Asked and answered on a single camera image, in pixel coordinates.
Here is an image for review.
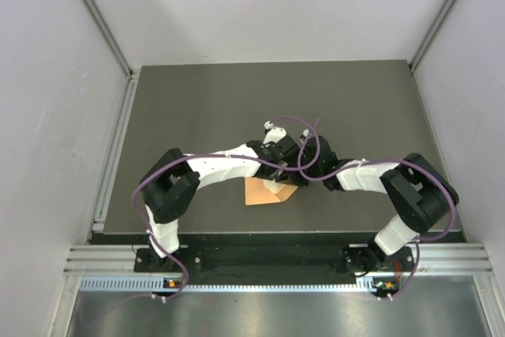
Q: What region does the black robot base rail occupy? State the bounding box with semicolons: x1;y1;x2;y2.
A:
134;242;413;282

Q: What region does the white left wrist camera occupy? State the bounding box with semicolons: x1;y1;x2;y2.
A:
263;121;287;144

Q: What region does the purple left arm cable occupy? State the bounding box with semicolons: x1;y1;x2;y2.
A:
130;115;321;302

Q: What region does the left aluminium frame post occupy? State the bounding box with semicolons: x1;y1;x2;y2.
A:
81;0;133;77

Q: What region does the aluminium base profile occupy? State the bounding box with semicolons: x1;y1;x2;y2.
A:
63;243;493;275

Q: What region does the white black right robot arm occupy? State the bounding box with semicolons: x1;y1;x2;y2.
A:
281;136;459;275

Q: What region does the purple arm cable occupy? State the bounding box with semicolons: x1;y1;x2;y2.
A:
130;115;321;302
296;117;458;302

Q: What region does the aluminium frame post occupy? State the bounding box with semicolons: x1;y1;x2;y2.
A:
81;0;133;77
409;0;458;74

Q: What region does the right aluminium frame post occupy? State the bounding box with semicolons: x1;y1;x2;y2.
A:
409;0;458;74

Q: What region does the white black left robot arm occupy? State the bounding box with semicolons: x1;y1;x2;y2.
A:
140;135;307;271

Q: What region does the white slotted cable duct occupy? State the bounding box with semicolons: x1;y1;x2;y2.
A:
80;275;399;294

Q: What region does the cream paper letter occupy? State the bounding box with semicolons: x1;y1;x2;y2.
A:
263;180;285;194

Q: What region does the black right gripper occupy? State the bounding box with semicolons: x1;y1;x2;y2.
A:
277;152;324;187

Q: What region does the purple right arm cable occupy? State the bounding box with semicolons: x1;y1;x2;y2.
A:
296;117;458;302

